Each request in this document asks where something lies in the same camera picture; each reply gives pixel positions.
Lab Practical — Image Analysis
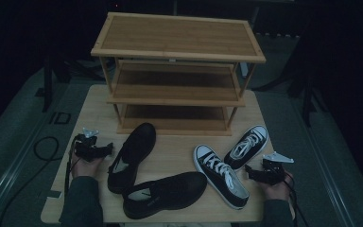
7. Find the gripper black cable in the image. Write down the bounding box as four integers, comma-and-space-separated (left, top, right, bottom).
63, 137, 78, 197
283, 172, 310, 227

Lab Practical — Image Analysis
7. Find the black floor cable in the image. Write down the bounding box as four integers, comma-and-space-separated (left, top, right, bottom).
0, 135, 61, 227

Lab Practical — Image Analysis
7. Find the black metal stand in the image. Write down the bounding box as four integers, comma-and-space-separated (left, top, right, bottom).
34, 56, 57, 114

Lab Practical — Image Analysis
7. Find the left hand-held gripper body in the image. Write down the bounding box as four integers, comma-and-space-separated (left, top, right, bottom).
74, 127, 108, 164

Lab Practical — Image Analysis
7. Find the black white canvas sneaker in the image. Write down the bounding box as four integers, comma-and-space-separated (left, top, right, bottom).
223, 124, 269, 171
193, 144, 251, 211

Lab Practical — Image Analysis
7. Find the dark tape strip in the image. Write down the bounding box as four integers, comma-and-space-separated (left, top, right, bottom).
45, 189, 62, 200

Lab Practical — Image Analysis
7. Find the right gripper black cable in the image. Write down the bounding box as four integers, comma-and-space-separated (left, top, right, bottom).
283, 172, 310, 227

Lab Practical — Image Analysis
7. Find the person's left hand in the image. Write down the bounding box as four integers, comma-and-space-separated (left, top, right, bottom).
70, 156, 104, 179

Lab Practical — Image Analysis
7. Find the black slip-on shoe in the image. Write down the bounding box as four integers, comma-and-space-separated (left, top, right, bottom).
122, 171, 208, 220
107, 122, 157, 195

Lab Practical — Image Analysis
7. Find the wooden three-tier shoe rack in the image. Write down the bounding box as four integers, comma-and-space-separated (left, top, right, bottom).
90, 11, 268, 137

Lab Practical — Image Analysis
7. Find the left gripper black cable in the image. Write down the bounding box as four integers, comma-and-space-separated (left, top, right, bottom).
63, 137, 78, 197

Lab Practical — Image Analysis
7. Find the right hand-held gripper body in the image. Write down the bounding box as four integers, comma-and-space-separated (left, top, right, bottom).
259, 151, 295, 186

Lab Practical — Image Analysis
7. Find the person's right hand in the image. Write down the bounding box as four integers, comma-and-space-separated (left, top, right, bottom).
259, 172, 294, 201

